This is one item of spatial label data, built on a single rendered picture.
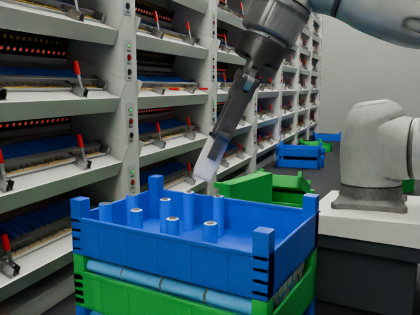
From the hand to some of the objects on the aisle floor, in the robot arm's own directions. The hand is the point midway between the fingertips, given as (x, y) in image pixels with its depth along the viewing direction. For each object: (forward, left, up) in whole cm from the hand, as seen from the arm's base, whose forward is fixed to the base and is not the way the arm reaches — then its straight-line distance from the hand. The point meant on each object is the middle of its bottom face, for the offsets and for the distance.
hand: (210, 157), depth 70 cm
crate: (+30, -100, -40) cm, 111 cm away
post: (+60, -50, -40) cm, 88 cm away
